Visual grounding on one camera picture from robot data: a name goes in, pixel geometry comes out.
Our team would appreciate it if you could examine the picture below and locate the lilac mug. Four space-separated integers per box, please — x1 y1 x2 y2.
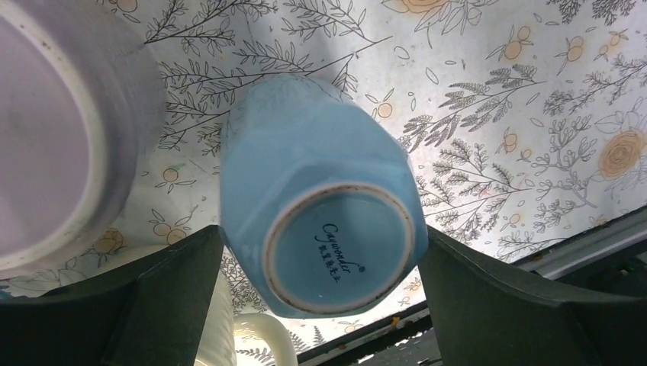
1 1 166 278

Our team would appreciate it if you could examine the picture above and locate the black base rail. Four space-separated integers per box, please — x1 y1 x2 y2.
298 209 646 365

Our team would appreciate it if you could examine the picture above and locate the light blue faceted mug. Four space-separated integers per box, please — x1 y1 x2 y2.
220 73 428 318

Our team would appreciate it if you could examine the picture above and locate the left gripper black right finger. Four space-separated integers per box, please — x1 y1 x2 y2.
418 228 646 365

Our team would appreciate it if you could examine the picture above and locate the cream yellow mug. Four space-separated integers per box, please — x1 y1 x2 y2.
195 272 298 365

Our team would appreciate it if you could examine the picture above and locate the floral tablecloth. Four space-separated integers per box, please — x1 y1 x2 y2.
0 0 647 366

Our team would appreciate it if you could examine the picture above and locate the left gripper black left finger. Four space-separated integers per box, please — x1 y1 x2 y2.
1 225 224 365

